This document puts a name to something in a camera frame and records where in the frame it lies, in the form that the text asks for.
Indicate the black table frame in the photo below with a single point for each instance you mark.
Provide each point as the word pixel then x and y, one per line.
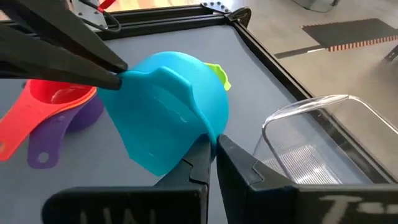
pixel 174 18

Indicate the black orange striped floor mat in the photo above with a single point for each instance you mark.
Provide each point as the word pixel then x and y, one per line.
pixel 348 31

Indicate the purple measuring cup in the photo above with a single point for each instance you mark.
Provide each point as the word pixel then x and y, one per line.
pixel 49 140

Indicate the red measuring cup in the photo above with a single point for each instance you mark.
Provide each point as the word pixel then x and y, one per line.
pixel 18 121

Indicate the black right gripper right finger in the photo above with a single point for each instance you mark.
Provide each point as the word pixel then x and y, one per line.
pixel 280 205

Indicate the red plastic clip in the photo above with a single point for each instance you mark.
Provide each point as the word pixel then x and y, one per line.
pixel 107 3

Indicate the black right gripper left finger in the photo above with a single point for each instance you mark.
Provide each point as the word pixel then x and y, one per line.
pixel 140 205

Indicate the black table clamp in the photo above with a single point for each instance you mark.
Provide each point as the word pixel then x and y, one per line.
pixel 241 15

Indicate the clear plastic basket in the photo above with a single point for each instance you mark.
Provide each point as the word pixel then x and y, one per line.
pixel 298 168

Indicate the lime green measuring cup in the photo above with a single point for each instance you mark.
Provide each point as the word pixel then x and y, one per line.
pixel 222 76

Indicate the metal corner bracket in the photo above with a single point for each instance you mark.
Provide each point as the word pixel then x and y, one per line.
pixel 214 6

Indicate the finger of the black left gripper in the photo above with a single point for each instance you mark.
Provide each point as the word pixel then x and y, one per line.
pixel 68 28
pixel 46 59

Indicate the teal measuring cup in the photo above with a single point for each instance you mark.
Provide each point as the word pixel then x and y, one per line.
pixel 161 124

